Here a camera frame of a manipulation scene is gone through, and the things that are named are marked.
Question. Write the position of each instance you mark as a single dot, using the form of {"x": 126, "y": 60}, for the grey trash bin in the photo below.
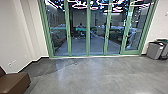
{"x": 154, "y": 50}

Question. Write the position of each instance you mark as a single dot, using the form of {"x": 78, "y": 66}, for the green framed glass door wall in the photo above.
{"x": 88, "y": 40}

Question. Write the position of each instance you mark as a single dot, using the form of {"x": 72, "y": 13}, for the white double wall outlet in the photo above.
{"x": 12, "y": 63}

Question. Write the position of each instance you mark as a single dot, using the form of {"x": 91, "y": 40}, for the brown sofa chair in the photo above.
{"x": 13, "y": 83}

